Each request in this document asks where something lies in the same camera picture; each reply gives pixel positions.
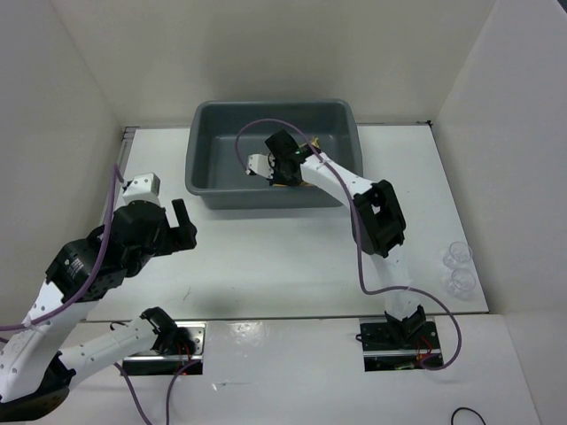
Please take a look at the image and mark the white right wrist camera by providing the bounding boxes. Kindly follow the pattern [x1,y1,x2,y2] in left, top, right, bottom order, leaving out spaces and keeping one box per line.
[245,153,274,180]

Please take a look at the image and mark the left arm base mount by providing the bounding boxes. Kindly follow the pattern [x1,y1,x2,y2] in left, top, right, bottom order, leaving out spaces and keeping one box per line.
[119,321,206,376]

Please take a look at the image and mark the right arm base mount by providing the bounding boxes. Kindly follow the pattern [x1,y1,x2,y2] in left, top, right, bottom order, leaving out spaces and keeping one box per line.
[355,318,444,372]

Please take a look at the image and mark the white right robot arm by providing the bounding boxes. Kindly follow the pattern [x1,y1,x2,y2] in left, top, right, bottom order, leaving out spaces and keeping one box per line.
[247,129,425,348]

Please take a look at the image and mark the clear glass cup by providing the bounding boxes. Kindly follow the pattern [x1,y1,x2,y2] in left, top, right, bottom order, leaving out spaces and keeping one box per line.
[445,268,477,299]
[442,241,473,270]

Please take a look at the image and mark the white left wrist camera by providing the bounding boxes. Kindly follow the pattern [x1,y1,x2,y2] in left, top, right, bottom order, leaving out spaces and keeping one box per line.
[122,173,160,206]

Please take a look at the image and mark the grey plastic bin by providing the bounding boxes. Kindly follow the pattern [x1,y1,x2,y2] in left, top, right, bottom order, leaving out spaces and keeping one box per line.
[185,99,363,210]

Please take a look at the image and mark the yellow bamboo placemat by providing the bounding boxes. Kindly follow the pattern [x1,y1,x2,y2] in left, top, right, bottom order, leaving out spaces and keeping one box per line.
[272,135,322,188]

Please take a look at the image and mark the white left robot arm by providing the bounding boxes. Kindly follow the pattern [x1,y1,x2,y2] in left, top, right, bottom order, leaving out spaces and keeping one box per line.
[1,199,197,423]

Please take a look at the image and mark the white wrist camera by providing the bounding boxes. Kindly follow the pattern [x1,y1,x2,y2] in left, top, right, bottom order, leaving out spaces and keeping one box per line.
[245,153,274,180]
[122,173,160,206]

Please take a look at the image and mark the black cable loop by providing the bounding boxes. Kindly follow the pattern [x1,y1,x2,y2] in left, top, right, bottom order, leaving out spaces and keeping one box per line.
[450,406,488,425]

